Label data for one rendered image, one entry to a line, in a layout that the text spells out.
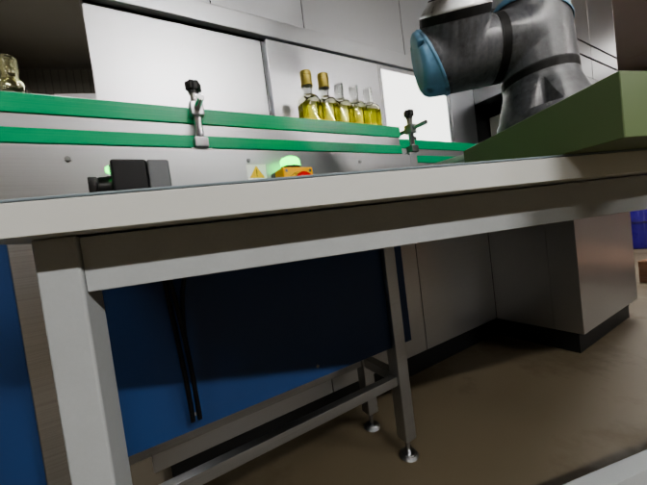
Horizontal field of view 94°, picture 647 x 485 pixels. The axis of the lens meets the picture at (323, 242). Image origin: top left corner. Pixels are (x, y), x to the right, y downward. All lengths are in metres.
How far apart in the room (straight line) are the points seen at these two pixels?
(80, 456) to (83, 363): 0.10
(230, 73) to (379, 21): 0.73
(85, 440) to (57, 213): 0.24
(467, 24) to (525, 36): 0.10
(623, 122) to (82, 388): 0.67
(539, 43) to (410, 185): 0.38
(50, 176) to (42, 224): 0.29
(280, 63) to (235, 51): 0.14
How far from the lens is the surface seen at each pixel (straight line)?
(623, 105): 0.52
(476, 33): 0.65
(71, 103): 0.70
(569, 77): 0.67
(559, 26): 0.70
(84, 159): 0.65
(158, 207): 0.34
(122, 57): 1.07
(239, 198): 0.33
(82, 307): 0.41
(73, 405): 0.44
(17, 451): 0.74
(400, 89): 1.45
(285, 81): 1.13
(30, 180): 0.66
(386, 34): 1.57
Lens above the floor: 0.69
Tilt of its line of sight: 2 degrees down
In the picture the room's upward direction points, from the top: 7 degrees counter-clockwise
